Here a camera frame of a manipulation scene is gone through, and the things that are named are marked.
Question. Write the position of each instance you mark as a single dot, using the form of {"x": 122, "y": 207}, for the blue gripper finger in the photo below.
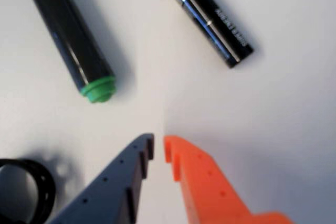
{"x": 110, "y": 190}

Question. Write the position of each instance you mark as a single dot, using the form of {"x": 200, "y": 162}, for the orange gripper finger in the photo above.
{"x": 210, "y": 192}

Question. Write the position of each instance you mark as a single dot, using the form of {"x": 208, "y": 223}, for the black marker green cap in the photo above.
{"x": 65, "y": 24}

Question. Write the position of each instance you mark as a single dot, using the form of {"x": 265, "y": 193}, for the black AA battery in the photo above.
{"x": 210, "y": 16}

